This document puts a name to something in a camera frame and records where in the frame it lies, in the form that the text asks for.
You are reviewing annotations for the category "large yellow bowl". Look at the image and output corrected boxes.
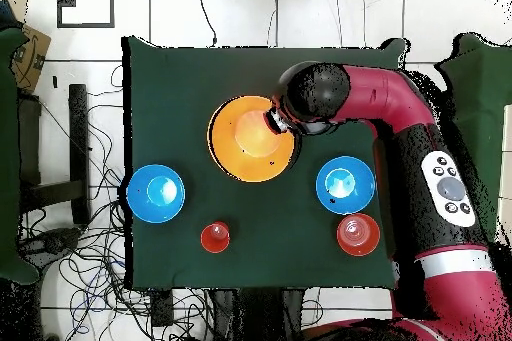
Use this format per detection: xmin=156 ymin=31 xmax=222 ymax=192
xmin=206 ymin=95 xmax=297 ymax=183

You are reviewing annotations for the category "orange cup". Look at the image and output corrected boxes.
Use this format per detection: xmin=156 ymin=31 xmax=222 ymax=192
xmin=200 ymin=221 xmax=231 ymax=255

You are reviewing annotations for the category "large blue bowl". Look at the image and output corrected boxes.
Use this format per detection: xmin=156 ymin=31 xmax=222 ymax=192
xmin=315 ymin=155 xmax=377 ymax=215
xmin=126 ymin=163 xmax=186 ymax=225

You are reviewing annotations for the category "dark green table cloth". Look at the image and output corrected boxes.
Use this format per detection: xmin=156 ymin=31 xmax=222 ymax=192
xmin=121 ymin=35 xmax=409 ymax=290

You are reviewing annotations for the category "orange bowl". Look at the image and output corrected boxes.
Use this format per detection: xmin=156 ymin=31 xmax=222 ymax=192
xmin=336 ymin=212 xmax=381 ymax=257

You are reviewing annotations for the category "black floor stand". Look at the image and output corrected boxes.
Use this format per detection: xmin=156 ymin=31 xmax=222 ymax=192
xmin=17 ymin=83 xmax=91 ymax=226

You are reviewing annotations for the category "green cloth covered table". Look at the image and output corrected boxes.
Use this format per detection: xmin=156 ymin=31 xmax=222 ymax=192
xmin=0 ymin=26 xmax=39 ymax=286
xmin=435 ymin=32 xmax=512 ymax=238

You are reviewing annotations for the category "black power strip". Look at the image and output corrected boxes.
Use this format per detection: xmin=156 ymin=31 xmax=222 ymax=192
xmin=150 ymin=290 xmax=175 ymax=328

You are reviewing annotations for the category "cardboard box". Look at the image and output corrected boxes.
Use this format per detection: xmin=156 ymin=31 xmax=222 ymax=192
xmin=9 ymin=22 xmax=52 ymax=95

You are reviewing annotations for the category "black chair base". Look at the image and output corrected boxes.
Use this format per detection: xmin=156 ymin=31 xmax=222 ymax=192
xmin=17 ymin=226 xmax=83 ymax=268

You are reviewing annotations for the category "black floor cable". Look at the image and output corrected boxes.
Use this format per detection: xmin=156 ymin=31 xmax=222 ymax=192
xmin=194 ymin=0 xmax=218 ymax=47

